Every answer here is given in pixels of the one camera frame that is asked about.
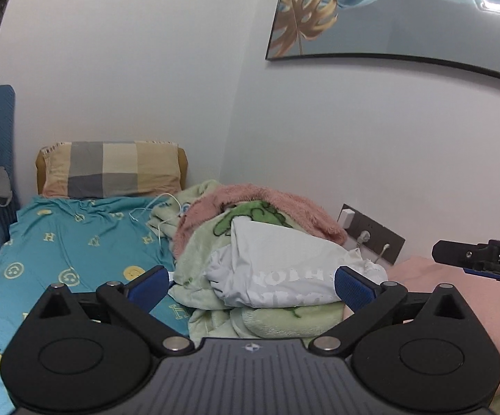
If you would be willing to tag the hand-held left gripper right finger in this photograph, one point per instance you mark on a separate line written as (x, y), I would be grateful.
(356, 289)

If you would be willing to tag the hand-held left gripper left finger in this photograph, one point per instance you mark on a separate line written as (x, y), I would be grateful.
(148, 287)

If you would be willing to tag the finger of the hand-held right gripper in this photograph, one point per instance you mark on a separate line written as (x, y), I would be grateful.
(457, 251)
(483, 273)

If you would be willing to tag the white t-shirt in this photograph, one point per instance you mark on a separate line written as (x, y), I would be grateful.
(284, 263)

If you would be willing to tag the round white plug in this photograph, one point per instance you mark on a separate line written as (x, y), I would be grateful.
(363, 238)

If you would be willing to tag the green cartoon fleece blanket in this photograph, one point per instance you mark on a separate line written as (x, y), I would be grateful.
(198, 250)

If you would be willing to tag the white charger block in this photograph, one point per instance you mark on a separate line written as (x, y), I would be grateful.
(346, 218)

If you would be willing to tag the teal smiley print bed sheet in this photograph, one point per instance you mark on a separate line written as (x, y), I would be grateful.
(60, 242)

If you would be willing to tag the pink fluffy blanket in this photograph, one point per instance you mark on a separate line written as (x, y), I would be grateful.
(284, 207)

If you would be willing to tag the checked pillow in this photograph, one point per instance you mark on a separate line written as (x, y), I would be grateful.
(111, 168)

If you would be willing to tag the brown cushion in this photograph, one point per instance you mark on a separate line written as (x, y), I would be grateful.
(40, 168)

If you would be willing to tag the black wall socket panel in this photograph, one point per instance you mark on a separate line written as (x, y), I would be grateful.
(390, 237)

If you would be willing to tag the leaf print wall picture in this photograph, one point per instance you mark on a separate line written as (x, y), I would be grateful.
(405, 8)

